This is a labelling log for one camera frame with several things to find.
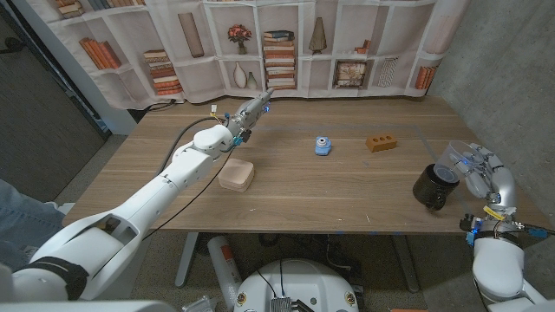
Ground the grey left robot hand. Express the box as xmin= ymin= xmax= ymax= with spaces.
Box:
xmin=227 ymin=88 xmax=275 ymax=146

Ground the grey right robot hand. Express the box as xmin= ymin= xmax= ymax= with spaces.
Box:
xmin=448 ymin=142 xmax=519 ymax=216

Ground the clear plastic measuring cup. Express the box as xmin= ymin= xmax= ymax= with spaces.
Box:
xmin=434 ymin=140 xmax=478 ymax=183

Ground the black cup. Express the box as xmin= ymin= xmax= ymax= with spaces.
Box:
xmin=412 ymin=163 xmax=460 ymax=212

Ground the printed bookshelf backdrop cloth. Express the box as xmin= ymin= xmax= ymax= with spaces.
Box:
xmin=25 ymin=0 xmax=472 ymax=110

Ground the grey table leg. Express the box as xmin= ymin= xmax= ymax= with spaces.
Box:
xmin=392 ymin=233 xmax=421 ymax=294

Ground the orange brick block with holes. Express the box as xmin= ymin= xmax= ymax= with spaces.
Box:
xmin=365 ymin=133 xmax=398 ymax=153

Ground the white roll with orange label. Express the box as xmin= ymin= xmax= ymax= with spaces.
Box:
xmin=206 ymin=235 xmax=243 ymax=311

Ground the white table leg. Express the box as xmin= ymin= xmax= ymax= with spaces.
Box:
xmin=174 ymin=232 xmax=199 ymax=289

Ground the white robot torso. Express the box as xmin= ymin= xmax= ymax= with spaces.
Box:
xmin=233 ymin=258 xmax=360 ymax=312

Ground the dark grey door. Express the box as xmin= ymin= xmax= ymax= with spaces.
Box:
xmin=0 ymin=3 xmax=109 ymax=203

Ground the person leg in jeans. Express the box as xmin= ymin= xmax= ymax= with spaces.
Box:
xmin=0 ymin=178 xmax=66 ymax=272

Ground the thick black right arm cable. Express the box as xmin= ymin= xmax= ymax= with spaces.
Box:
xmin=515 ymin=223 xmax=555 ymax=237

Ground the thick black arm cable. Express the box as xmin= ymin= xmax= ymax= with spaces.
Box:
xmin=155 ymin=116 xmax=229 ymax=177
xmin=515 ymin=223 xmax=555 ymax=237

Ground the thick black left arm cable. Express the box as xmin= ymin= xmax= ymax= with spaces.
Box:
xmin=155 ymin=116 xmax=229 ymax=177

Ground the blue toy camera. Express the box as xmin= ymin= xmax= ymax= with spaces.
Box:
xmin=314 ymin=135 xmax=333 ymax=157

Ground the black floor cable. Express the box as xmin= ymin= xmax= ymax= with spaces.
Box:
xmin=142 ymin=98 xmax=178 ymax=113

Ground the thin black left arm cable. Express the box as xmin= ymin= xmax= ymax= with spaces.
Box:
xmin=142 ymin=149 xmax=235 ymax=242

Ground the metal door lever handle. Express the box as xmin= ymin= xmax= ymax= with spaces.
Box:
xmin=0 ymin=36 xmax=25 ymax=55

